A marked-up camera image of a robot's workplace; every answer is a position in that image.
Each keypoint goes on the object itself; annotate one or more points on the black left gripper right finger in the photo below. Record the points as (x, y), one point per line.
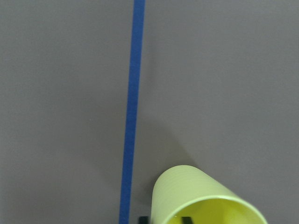
(186, 220)

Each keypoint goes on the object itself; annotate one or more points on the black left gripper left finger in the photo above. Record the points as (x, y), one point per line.
(144, 220)

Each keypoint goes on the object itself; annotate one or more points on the yellow plastic cup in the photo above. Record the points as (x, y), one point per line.
(187, 192)

